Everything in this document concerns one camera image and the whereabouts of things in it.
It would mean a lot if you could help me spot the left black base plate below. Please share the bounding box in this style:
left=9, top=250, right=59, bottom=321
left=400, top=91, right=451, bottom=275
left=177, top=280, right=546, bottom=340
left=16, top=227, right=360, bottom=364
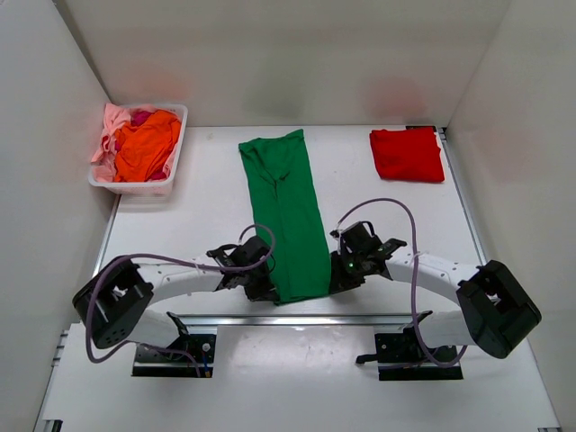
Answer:
left=131, top=327, right=217, bottom=379

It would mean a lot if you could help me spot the green t shirt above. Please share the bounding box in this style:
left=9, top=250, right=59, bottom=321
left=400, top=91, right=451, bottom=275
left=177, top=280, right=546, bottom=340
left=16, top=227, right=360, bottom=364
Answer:
left=238, top=130, right=331, bottom=305

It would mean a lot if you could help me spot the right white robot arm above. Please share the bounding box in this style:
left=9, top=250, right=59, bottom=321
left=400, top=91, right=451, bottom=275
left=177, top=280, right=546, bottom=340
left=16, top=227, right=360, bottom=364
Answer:
left=330, top=220, right=542, bottom=361

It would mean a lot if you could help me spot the white plastic basket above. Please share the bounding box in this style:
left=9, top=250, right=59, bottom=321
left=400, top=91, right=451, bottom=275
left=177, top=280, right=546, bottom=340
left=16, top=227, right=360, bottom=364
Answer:
left=89, top=103, right=188, bottom=195

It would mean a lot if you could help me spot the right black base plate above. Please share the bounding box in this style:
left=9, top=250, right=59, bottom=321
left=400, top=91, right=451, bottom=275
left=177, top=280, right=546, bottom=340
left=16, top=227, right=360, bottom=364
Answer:
left=355, top=329, right=464, bottom=382

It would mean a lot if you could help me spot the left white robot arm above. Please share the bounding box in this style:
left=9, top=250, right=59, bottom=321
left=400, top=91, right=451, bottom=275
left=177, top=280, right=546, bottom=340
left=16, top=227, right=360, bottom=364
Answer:
left=72, top=236, right=277, bottom=358

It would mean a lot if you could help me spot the magenta t shirt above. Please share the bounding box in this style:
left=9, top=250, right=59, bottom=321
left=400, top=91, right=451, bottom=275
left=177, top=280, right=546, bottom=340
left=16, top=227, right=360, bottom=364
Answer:
left=130, top=110, right=153, bottom=127

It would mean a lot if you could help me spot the pink t shirt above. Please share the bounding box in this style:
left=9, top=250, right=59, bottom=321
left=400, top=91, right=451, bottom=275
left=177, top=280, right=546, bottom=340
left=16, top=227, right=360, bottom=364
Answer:
left=91, top=103, right=131, bottom=183

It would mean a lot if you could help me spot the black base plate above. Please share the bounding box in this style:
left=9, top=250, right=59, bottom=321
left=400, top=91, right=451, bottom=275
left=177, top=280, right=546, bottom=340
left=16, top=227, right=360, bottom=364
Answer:
left=355, top=329, right=464, bottom=382
left=131, top=327, right=217, bottom=379

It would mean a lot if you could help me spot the orange t shirt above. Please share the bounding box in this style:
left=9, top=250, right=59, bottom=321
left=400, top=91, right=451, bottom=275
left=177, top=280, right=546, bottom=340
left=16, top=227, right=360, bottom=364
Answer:
left=114, top=110, right=181, bottom=183

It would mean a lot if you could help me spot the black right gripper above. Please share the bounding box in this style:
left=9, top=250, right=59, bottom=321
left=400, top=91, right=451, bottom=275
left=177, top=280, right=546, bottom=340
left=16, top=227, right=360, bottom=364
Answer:
left=328, top=249, right=368, bottom=294

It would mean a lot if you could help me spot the folded red t shirt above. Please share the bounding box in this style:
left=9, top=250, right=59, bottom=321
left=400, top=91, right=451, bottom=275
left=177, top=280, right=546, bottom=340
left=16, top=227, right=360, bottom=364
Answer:
left=369, top=127, right=446, bottom=184

